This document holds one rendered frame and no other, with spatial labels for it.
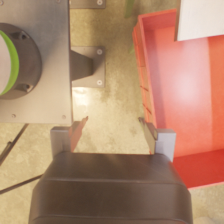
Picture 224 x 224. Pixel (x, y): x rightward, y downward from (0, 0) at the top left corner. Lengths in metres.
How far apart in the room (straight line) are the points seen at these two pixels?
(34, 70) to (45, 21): 0.10
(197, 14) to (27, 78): 0.39
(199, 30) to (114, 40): 0.86
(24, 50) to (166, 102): 0.59
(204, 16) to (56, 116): 0.41
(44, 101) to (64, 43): 0.13
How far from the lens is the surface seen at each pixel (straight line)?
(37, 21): 0.38
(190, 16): 0.46
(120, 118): 1.31
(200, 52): 0.80
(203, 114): 0.84
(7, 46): 0.29
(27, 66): 0.34
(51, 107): 0.37
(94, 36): 1.28
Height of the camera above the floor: 1.25
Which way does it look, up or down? 75 degrees down
